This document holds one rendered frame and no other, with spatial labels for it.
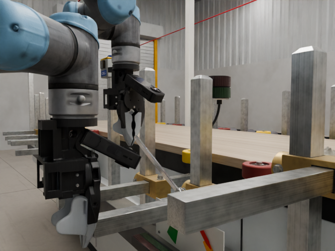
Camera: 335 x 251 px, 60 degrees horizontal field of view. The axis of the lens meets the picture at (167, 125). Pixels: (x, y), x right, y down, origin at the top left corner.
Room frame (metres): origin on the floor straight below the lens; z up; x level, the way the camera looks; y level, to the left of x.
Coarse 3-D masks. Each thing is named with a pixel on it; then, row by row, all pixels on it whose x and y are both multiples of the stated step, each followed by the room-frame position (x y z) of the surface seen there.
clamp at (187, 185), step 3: (189, 180) 0.68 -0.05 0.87; (183, 183) 0.67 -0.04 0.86; (186, 183) 0.65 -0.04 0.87; (189, 183) 0.65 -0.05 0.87; (183, 186) 0.67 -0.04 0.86; (186, 186) 0.65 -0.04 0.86; (189, 186) 0.64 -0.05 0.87; (192, 186) 0.63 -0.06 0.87; (195, 186) 0.62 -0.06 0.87; (198, 186) 0.62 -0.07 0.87; (201, 186) 0.62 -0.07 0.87; (204, 186) 0.62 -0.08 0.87; (186, 189) 0.65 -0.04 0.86; (189, 189) 0.64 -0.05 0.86
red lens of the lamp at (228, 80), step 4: (212, 76) 0.65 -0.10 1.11; (216, 76) 0.64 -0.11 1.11; (220, 76) 0.64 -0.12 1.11; (224, 76) 0.64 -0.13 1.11; (228, 76) 0.65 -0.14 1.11; (216, 80) 0.64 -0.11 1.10; (220, 80) 0.64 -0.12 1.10; (224, 80) 0.64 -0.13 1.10; (228, 80) 0.65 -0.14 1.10; (216, 84) 0.64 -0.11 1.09; (220, 84) 0.64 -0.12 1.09; (224, 84) 0.65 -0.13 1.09; (228, 84) 0.65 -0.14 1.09
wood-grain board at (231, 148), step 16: (96, 128) 1.95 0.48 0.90; (160, 128) 1.95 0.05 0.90; (176, 128) 1.95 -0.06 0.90; (160, 144) 1.16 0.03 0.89; (176, 144) 1.10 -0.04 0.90; (224, 144) 1.10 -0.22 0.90; (240, 144) 1.10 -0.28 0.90; (256, 144) 1.10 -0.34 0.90; (272, 144) 1.10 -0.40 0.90; (288, 144) 1.10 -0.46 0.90; (224, 160) 0.85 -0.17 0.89; (240, 160) 0.80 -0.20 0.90; (256, 160) 0.77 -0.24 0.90
